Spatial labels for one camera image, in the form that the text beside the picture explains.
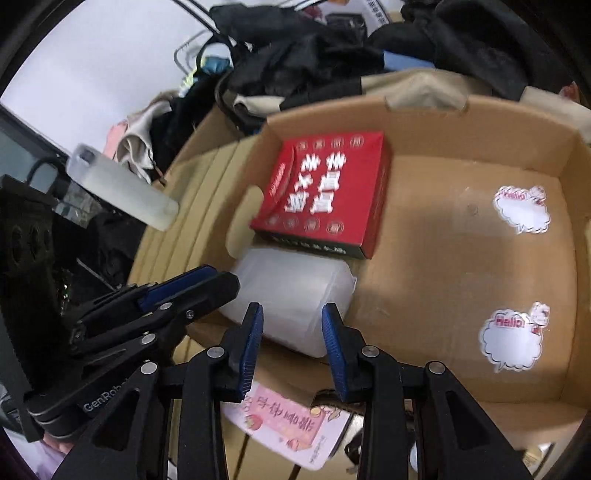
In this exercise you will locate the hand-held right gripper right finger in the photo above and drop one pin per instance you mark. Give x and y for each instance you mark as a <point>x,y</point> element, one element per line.
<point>332,350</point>

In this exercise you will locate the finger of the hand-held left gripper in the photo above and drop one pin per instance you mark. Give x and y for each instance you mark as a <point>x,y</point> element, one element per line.
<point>180,284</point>
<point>203,300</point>

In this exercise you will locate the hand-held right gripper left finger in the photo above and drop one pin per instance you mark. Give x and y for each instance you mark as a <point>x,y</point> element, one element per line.
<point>253,350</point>

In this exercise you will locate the translucent plastic container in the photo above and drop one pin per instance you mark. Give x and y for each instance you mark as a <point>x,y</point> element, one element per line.
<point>286,295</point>

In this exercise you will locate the pink printed packet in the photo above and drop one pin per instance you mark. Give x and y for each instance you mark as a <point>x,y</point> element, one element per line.
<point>286,420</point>

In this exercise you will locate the cardboard box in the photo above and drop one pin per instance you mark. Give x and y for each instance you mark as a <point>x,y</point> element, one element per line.
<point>415,230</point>

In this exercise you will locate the red printed box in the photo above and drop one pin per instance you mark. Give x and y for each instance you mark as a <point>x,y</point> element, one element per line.
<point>323,194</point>

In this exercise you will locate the white thermos bottle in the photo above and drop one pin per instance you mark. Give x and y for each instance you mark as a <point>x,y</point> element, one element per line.
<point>120,189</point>

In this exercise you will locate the beige clothes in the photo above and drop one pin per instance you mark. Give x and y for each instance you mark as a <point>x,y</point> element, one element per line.
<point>134,138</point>

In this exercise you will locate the speech bubble sticker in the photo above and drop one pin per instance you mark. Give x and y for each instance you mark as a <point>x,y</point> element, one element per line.
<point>510,341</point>
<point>521,214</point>

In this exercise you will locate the black clothes pile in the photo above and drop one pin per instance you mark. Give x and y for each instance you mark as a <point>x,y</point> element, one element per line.
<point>300,60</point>

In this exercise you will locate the light blue cloth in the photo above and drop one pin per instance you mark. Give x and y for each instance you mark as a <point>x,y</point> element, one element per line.
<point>406,61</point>

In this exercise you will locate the printed carton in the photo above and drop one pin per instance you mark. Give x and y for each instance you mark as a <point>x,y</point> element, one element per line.
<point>341,16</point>

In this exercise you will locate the black jacket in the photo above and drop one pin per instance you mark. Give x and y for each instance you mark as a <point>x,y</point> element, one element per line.
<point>471,37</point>

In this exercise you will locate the white metal frame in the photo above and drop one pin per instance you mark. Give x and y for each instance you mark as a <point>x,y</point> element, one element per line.
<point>184,46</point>

